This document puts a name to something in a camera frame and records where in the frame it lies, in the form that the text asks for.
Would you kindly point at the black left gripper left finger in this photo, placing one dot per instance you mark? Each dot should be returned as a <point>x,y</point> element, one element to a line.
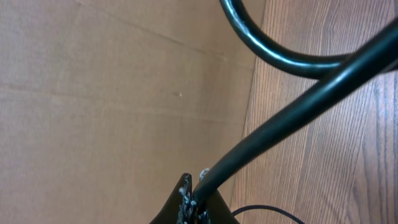
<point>178,207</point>

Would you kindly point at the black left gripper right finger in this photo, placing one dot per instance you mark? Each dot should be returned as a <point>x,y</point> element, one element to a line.
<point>214,210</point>

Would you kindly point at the cardboard wall panels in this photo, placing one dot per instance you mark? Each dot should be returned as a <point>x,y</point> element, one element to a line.
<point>105,104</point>

